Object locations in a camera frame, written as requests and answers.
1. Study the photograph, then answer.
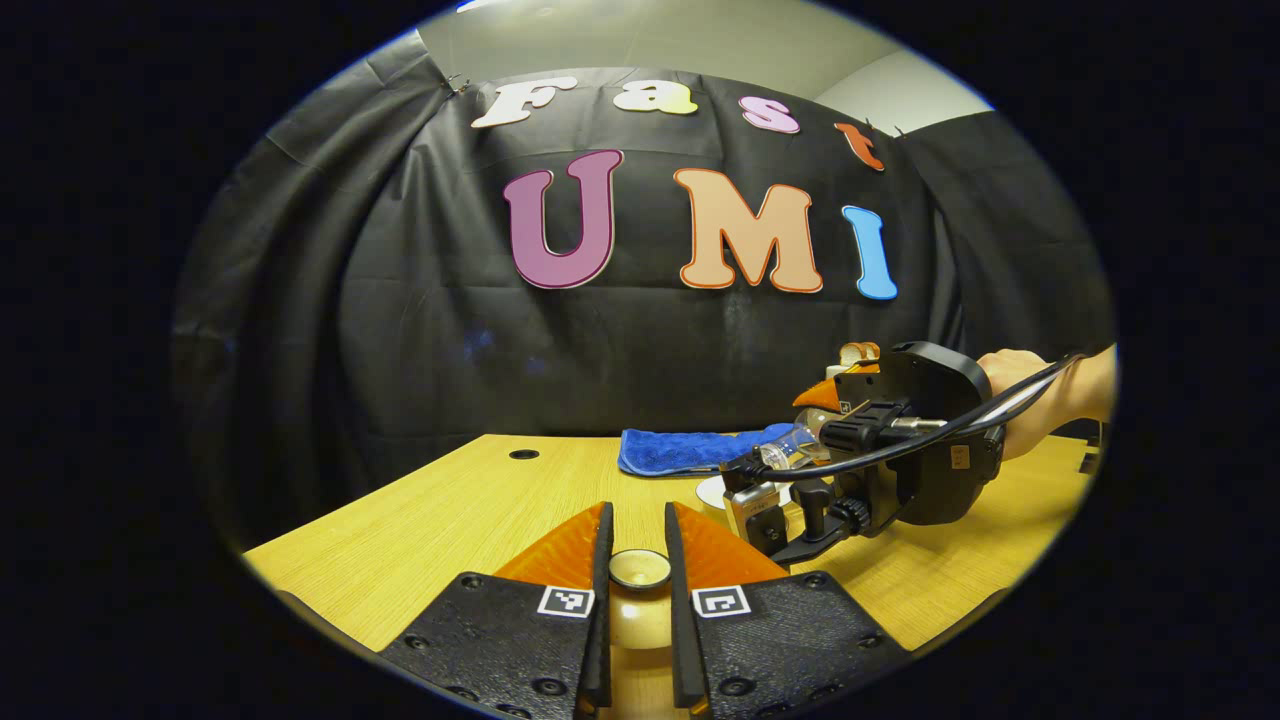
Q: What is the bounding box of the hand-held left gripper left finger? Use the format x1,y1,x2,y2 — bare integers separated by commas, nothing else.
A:
378,500,614,720

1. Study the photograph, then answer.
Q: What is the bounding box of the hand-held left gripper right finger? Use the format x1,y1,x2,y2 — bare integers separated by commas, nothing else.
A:
664,500,914,720

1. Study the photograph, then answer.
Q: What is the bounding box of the clear water bottle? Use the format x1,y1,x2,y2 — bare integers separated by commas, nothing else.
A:
755,418,836,473

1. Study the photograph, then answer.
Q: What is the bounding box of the cream teacup lid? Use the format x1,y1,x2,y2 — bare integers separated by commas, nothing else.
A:
606,547,677,653

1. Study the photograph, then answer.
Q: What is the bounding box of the blue towel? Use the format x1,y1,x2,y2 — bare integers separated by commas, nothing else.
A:
618,424,797,478

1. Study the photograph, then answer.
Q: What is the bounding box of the black backdrop cloth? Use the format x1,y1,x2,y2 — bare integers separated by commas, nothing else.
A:
170,50,1116,546

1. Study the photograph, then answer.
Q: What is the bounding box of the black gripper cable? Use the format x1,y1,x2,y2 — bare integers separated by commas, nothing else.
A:
735,352,1091,483

